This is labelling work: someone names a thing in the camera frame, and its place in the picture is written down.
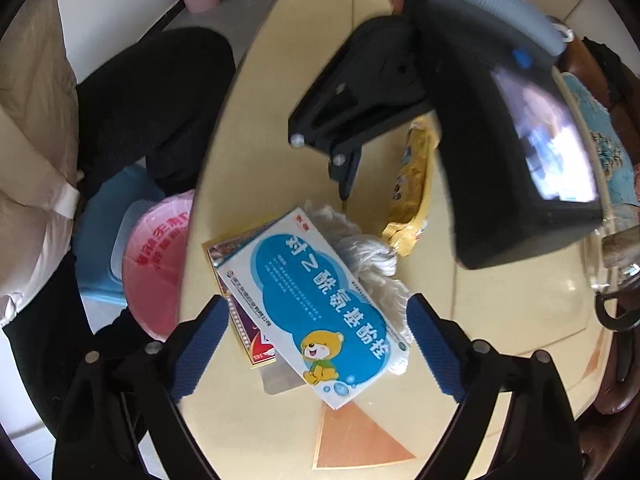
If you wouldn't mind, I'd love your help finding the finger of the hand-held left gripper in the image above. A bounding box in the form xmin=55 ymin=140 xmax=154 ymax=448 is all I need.
xmin=288 ymin=15 xmax=427 ymax=149
xmin=327 ymin=100 xmax=436 ymax=201

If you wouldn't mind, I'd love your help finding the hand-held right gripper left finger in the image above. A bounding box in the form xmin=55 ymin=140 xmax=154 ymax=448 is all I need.
xmin=51 ymin=294 xmax=230 ymax=480

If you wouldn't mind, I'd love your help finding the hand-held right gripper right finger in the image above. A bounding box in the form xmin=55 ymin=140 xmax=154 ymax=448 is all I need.
xmin=406 ymin=293 xmax=585 ymax=480

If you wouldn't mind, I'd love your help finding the red and gold cigarette box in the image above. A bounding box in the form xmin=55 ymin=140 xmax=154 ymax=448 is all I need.
xmin=201 ymin=225 xmax=278 ymax=371

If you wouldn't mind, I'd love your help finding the yellow snack wrapper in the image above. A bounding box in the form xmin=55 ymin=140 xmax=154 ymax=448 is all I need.
xmin=381 ymin=115 xmax=441 ymax=257

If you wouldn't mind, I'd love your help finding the trash bin with pink liner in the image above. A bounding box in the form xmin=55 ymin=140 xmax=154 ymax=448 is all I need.
xmin=121 ymin=189 xmax=197 ymax=338

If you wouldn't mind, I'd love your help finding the blue and white medicine box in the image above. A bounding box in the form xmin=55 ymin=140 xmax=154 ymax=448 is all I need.
xmin=215 ymin=206 xmax=412 ymax=410

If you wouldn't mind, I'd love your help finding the beige coffee table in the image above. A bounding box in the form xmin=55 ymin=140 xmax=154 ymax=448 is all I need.
xmin=177 ymin=0 xmax=618 ymax=473

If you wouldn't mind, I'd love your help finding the clear plastic wrapper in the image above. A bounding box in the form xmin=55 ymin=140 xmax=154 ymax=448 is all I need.
xmin=260 ymin=364 xmax=307 ymax=396

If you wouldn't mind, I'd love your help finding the blue floral blanket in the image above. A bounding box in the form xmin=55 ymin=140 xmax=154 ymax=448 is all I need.
xmin=560 ymin=72 xmax=640 ymax=206

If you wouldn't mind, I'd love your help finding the black clothing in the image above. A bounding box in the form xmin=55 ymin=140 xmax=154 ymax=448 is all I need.
xmin=582 ymin=35 xmax=636 ymax=111

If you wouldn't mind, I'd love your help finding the blue plastic stool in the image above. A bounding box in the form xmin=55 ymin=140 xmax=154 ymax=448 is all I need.
xmin=72 ymin=165 xmax=166 ymax=308

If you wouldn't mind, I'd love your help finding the glass teapot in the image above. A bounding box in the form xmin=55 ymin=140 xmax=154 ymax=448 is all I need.
xmin=582 ymin=202 xmax=640 ymax=333

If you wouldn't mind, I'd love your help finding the brown leather sofa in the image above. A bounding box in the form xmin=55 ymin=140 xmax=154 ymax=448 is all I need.
xmin=555 ymin=17 xmax=640 ymax=480

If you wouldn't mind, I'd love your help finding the person's white jacket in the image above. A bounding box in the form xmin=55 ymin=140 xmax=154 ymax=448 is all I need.
xmin=0 ymin=0 xmax=81 ymax=328

